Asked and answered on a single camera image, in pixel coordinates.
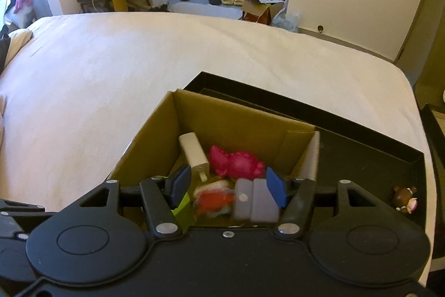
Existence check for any black side table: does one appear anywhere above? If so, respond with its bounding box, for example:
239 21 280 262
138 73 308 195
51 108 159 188
420 103 444 217

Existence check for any white charger plug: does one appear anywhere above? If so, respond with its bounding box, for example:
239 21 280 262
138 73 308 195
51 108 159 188
179 132 210 182

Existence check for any beige slipper pair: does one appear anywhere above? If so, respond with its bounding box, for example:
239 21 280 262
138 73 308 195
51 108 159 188
222 0 246 7

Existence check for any pink dinosaur toy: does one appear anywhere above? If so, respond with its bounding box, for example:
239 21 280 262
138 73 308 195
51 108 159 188
209 146 266 180

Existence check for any grey cube toy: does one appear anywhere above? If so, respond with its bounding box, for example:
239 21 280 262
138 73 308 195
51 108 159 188
233 179 280 224

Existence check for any brown bear figurine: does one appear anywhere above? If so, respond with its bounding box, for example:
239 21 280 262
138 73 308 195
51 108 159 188
392 186 418 214

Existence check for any brown cardboard box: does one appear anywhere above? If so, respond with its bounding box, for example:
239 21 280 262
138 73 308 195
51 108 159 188
108 88 321 225

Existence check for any open cardboard box on floor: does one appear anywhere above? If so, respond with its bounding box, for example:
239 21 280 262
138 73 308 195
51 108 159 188
241 0 284 26

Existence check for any green hexagonal container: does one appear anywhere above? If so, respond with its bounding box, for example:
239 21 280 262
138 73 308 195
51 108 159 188
152 176 196 232

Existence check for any white blanket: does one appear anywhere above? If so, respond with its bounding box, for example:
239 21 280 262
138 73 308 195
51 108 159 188
0 11 438 273

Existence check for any red small figurine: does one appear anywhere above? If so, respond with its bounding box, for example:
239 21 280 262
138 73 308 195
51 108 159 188
193 179 234 217

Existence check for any black tray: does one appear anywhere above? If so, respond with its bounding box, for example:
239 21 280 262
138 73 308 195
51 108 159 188
186 72 427 226

